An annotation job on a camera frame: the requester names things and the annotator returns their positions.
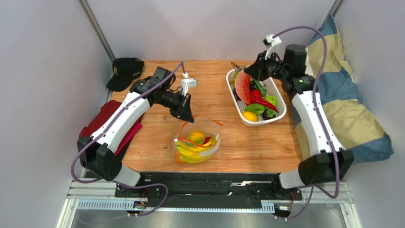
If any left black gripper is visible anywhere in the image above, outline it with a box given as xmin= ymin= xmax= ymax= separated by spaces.
xmin=156 ymin=89 xmax=194 ymax=124

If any watermelon slice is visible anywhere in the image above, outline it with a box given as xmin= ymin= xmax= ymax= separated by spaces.
xmin=235 ymin=71 xmax=251 ymax=105

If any clear orange zip top bag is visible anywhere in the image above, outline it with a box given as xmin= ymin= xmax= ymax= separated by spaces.
xmin=172 ymin=114 xmax=223 ymax=165

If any red pomegranate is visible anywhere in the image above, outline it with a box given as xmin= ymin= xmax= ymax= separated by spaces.
xmin=204 ymin=137 xmax=211 ymax=144

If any yellow banana bunch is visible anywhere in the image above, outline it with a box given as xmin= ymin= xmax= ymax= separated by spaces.
xmin=173 ymin=137 xmax=221 ymax=164

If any orange persimmon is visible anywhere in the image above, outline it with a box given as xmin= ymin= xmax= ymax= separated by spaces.
xmin=175 ymin=157 xmax=187 ymax=165

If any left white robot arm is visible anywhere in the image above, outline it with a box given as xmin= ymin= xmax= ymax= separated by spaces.
xmin=75 ymin=67 xmax=198 ymax=187

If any brown longan bunch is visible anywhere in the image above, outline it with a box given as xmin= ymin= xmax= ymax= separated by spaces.
xmin=230 ymin=62 xmax=247 ymax=86

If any green cucumber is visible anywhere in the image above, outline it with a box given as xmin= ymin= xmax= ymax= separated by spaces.
xmin=253 ymin=79 xmax=267 ymax=97

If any white perforated plastic basket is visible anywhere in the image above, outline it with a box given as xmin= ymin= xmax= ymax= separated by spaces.
xmin=226 ymin=69 xmax=287 ymax=127

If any long red chili pepper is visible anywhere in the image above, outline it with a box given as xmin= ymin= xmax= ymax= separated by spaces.
xmin=250 ymin=89 xmax=279 ymax=113

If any yellow lemon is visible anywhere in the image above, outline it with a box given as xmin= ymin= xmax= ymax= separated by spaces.
xmin=242 ymin=111 xmax=259 ymax=122

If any dark purple mangosteen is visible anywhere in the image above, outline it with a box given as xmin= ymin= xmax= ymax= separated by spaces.
xmin=262 ymin=109 xmax=277 ymax=120

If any pink folded cloth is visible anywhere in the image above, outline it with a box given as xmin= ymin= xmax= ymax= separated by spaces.
xmin=115 ymin=122 xmax=142 ymax=156

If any black baseball cap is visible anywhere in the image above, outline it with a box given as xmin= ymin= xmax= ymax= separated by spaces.
xmin=106 ymin=57 xmax=145 ymax=92

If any dark red folded cloth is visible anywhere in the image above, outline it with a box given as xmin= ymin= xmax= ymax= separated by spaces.
xmin=79 ymin=100 xmax=143 ymax=151

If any blue yellow checked pillow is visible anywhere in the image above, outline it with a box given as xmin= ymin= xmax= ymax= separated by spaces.
xmin=291 ymin=14 xmax=395 ymax=165

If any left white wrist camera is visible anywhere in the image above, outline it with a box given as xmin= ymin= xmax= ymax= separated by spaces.
xmin=180 ymin=73 xmax=198 ymax=96

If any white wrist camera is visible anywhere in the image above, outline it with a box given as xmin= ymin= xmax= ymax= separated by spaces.
xmin=263 ymin=34 xmax=282 ymax=60
xmin=180 ymin=73 xmax=198 ymax=96

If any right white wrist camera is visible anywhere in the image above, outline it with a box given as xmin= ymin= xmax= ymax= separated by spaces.
xmin=263 ymin=34 xmax=282 ymax=60

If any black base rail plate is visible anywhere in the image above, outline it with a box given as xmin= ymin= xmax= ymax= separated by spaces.
xmin=115 ymin=172 xmax=303 ymax=209

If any silver aluminium frame rail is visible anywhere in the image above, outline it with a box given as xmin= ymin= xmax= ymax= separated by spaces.
xmin=78 ymin=0 xmax=116 ymax=62

